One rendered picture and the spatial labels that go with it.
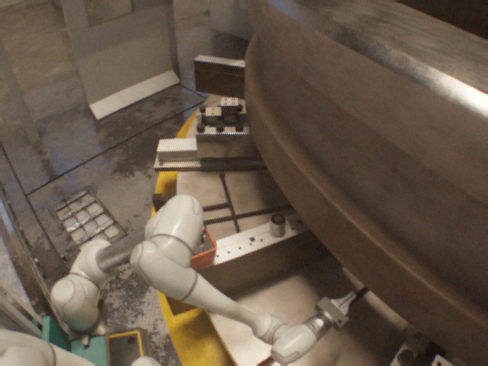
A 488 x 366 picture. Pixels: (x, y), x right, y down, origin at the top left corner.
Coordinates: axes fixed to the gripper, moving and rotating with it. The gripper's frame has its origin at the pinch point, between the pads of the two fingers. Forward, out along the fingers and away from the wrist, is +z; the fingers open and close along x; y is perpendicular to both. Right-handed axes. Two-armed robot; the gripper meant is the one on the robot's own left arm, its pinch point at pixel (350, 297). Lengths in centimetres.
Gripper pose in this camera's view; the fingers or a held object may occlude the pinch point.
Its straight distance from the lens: 138.8
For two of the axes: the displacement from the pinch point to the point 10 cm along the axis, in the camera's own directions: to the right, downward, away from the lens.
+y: 0.0, -7.2, -6.9
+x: -6.1, -5.5, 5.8
